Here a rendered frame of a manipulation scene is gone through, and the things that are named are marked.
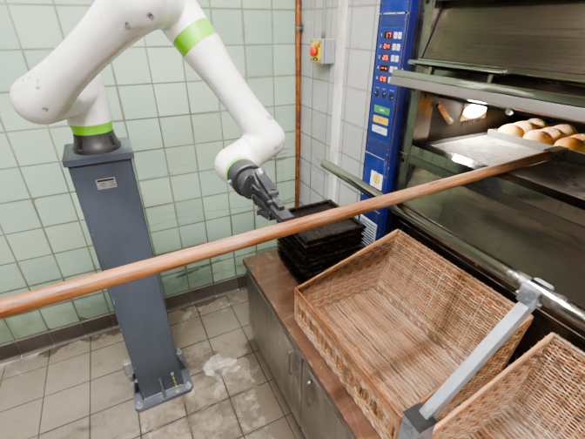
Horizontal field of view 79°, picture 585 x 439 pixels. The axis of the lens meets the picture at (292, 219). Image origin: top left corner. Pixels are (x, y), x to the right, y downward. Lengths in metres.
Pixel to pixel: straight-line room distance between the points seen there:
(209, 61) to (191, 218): 1.20
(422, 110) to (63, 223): 1.70
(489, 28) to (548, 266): 0.66
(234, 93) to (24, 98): 0.53
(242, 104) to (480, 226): 0.82
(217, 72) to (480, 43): 0.73
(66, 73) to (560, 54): 1.17
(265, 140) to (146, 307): 0.90
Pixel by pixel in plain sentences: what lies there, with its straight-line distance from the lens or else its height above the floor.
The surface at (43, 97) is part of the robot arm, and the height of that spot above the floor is 1.40.
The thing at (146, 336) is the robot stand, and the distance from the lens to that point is 1.71.
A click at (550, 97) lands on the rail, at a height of 1.44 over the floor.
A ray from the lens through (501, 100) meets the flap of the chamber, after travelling 0.98.
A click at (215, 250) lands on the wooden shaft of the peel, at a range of 0.68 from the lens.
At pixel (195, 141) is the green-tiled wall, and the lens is 1.95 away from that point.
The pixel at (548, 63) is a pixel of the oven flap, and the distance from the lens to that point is 1.09.
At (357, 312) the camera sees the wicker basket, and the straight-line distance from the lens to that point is 1.44.
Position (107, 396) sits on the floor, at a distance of 2.09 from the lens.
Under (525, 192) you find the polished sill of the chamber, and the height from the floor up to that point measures 1.17.
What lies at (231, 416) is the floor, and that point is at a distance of 1.86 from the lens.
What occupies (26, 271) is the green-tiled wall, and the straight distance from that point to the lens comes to 2.20.
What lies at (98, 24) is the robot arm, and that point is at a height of 1.57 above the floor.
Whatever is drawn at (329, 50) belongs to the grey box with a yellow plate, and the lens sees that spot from 1.76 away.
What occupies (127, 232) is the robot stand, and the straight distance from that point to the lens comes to 1.41.
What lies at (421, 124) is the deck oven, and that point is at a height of 1.25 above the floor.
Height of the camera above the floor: 1.57
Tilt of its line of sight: 29 degrees down
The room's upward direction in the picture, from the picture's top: straight up
